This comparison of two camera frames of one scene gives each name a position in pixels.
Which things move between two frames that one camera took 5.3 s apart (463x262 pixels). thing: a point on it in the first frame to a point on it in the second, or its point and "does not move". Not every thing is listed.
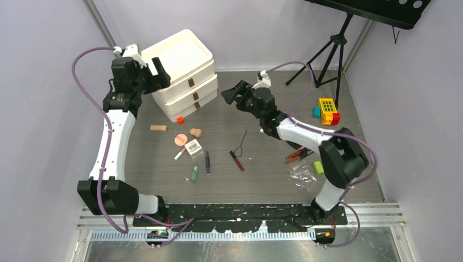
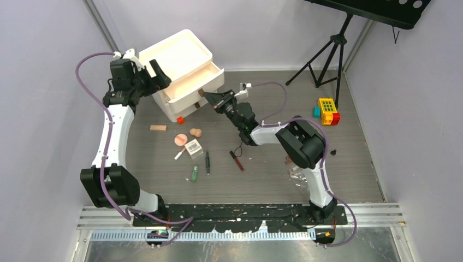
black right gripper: [231, 95] to [220, 100]
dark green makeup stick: [207, 163] does not move
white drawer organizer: [190, 66] does not move
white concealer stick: [179, 154] does not move
